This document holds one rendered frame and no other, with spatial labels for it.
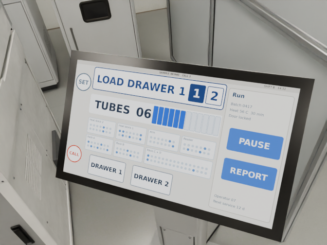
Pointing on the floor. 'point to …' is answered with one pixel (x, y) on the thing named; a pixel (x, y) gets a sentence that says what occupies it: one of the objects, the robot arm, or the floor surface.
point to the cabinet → (34, 174)
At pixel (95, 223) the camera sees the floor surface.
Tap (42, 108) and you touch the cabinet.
